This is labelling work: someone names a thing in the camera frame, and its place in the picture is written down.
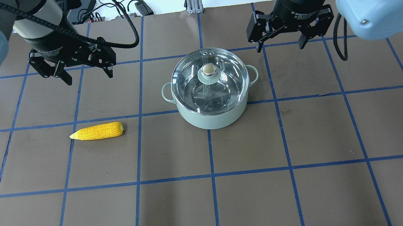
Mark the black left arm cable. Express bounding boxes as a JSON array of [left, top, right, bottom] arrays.
[[0, 0, 140, 58]]

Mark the yellow corn cob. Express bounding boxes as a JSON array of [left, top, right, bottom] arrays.
[[69, 122, 124, 141]]

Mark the black power adapter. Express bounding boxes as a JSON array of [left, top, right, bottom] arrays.
[[135, 0, 154, 16]]

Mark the mint green cooking pot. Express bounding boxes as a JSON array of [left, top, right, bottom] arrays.
[[161, 48, 259, 130]]

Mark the aluminium frame post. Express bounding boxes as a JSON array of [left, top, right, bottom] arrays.
[[185, 0, 204, 14]]

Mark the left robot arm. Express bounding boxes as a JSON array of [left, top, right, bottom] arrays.
[[0, 0, 116, 85]]

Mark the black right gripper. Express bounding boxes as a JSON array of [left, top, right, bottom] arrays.
[[246, 0, 333, 53]]

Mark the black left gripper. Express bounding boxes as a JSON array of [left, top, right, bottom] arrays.
[[26, 31, 116, 86]]

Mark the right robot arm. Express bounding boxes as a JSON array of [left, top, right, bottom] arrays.
[[246, 0, 403, 52]]

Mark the glass pot lid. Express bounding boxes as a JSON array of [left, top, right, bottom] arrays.
[[171, 48, 255, 116]]

